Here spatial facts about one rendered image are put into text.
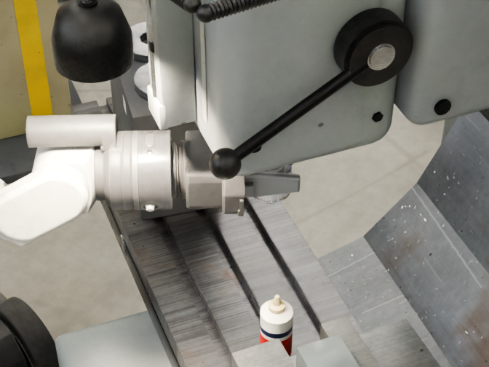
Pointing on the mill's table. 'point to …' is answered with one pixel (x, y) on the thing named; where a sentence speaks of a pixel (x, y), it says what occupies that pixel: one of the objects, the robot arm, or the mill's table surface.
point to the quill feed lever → (355, 33)
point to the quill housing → (284, 81)
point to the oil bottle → (276, 322)
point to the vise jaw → (263, 356)
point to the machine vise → (380, 344)
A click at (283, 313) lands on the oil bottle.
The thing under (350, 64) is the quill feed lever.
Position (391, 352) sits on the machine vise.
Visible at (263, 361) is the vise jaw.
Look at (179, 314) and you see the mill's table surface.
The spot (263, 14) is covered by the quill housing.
